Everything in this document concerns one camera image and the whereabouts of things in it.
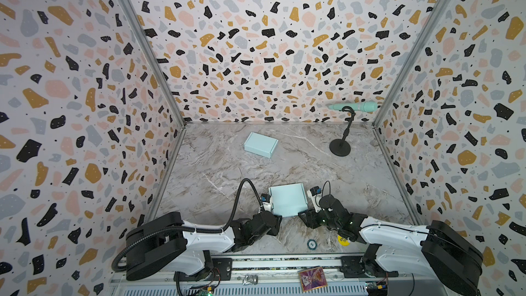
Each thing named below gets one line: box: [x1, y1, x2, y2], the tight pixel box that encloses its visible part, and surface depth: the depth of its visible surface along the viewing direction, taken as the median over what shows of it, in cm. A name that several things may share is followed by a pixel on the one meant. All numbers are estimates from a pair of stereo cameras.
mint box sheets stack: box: [268, 182, 309, 218], surface depth 90 cm
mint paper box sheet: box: [243, 131, 279, 159], surface depth 109 cm
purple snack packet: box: [298, 266, 329, 293], surface depth 72 cm
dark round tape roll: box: [306, 239, 318, 251], surface depth 81 cm
